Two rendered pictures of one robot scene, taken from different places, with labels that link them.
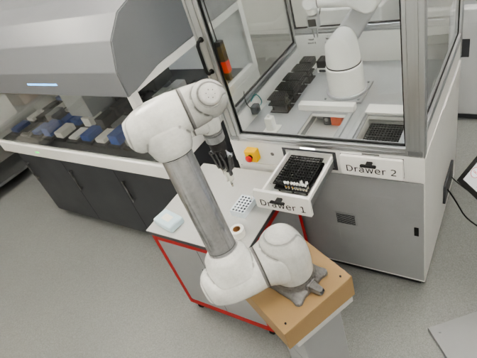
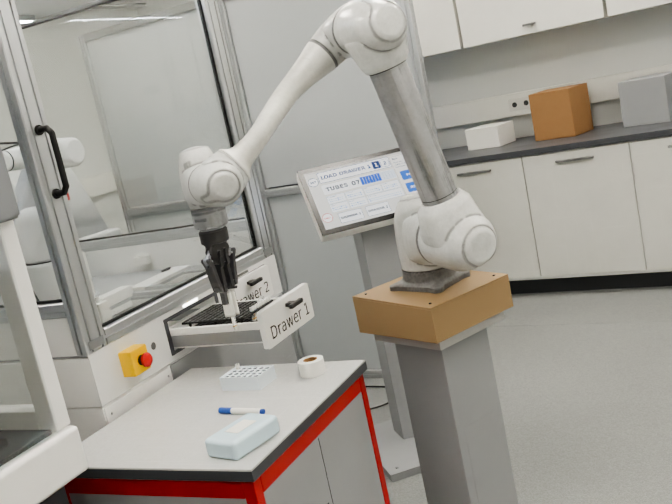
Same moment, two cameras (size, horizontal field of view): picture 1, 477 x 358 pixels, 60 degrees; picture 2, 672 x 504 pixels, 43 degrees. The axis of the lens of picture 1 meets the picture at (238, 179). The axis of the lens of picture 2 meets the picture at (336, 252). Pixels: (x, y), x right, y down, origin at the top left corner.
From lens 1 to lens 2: 3.00 m
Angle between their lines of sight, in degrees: 95
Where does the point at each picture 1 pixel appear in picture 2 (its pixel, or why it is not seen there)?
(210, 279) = (476, 215)
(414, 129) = (259, 217)
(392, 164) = (263, 273)
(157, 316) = not seen: outside the picture
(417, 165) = (272, 268)
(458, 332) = (398, 457)
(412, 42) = (235, 112)
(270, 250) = not seen: hidden behind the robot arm
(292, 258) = not seen: hidden behind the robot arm
